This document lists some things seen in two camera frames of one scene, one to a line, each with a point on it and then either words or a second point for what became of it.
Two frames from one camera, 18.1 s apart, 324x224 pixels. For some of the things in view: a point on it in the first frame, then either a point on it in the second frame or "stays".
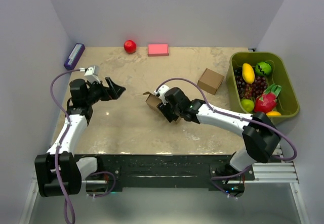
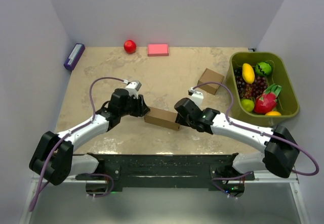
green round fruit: (263, 69) stays
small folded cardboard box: (210, 81) stays
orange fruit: (273, 113) stays
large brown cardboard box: (153, 100) to (162, 118)
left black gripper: (116, 90) to (142, 109)
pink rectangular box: (158, 50) stays
